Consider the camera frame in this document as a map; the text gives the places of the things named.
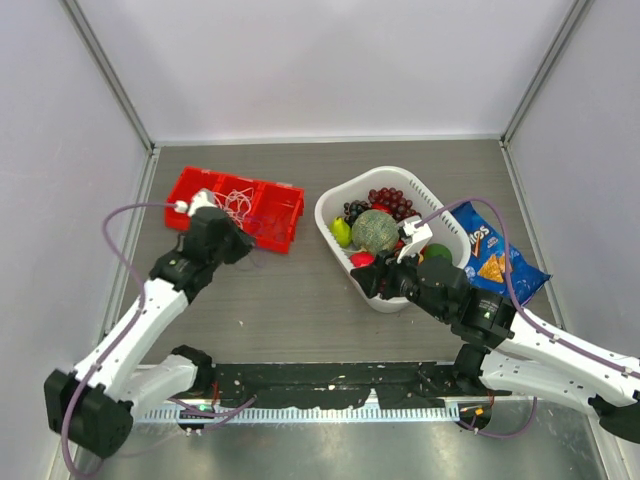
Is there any dark blue grape bunch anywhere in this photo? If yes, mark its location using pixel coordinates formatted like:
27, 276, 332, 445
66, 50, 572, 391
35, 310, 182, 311
343, 200, 371, 227

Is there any red fruit in basket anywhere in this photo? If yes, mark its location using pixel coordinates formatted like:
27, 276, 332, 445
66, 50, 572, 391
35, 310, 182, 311
349, 252, 375, 268

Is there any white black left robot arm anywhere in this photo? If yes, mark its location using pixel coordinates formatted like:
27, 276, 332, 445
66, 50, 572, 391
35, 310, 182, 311
44, 206, 255, 459

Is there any blue chips bag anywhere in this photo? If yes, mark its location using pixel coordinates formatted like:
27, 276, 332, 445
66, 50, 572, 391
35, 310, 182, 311
452, 202, 551, 305

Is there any yellow green pear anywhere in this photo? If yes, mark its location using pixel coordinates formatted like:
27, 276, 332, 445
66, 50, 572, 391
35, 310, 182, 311
329, 217, 352, 248

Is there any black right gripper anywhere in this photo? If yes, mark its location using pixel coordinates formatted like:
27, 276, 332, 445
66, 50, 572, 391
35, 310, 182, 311
350, 241, 450, 322

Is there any red bin compartment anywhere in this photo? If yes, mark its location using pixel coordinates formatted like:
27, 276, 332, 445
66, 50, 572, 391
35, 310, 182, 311
251, 182, 304, 254
214, 174, 264, 234

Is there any red bin right compartment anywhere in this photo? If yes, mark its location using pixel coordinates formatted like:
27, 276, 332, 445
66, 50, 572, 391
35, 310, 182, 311
251, 182, 304, 254

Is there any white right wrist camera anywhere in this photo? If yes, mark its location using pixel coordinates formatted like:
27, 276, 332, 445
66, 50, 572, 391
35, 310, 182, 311
397, 216, 433, 263

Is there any green lime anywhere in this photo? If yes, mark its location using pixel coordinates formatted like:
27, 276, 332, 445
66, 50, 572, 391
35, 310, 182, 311
423, 243, 453, 263

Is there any white cable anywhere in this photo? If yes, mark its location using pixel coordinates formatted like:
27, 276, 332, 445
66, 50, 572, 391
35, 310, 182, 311
212, 187, 256, 231

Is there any green netted melon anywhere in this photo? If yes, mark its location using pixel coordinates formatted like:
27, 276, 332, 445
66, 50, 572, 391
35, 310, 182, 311
351, 209, 399, 255

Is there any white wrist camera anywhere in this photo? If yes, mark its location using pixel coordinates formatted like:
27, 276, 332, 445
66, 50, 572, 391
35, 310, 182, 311
397, 216, 433, 263
173, 189, 219, 217

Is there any red bin middle compartment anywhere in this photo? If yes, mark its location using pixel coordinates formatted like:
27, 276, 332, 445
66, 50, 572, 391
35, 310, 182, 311
214, 174, 264, 234

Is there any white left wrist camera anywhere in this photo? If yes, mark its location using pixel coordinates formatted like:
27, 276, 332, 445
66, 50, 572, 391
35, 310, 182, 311
173, 189, 219, 217

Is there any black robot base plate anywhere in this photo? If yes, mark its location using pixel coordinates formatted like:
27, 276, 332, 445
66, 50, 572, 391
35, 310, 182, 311
177, 361, 510, 410

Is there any dark red grape bunch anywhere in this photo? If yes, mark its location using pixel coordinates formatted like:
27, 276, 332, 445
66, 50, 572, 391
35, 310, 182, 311
368, 187, 421, 222

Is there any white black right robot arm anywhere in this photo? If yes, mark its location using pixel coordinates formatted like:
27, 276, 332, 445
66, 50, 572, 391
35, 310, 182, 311
350, 256, 639, 443

